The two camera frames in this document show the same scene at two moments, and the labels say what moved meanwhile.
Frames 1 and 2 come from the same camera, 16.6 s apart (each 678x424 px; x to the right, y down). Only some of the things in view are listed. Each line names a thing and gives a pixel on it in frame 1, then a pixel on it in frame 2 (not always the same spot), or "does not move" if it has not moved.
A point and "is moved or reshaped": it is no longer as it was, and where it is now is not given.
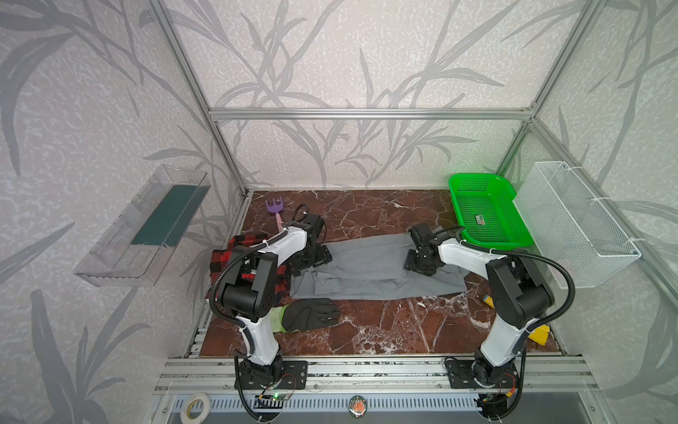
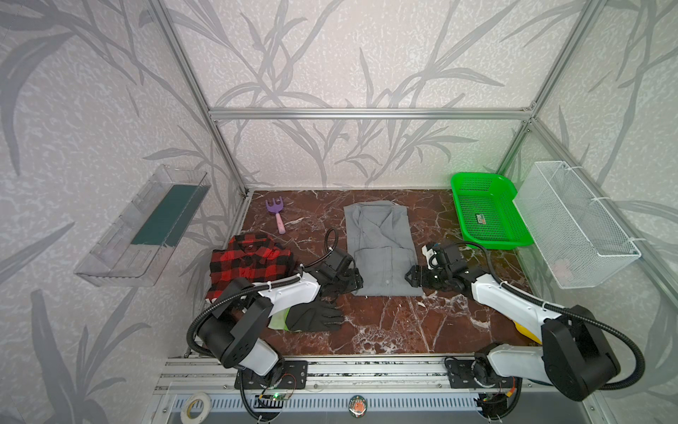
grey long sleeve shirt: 373,268 is moved or reshaped
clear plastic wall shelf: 136,251 does not move
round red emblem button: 357,406 does not move
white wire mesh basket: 568,225 does not move
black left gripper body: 316,257 -> 345,276
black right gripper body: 419,262 -> 425,273
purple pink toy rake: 276,208 does not move
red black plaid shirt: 241,242 does not move
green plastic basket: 488,212 does not move
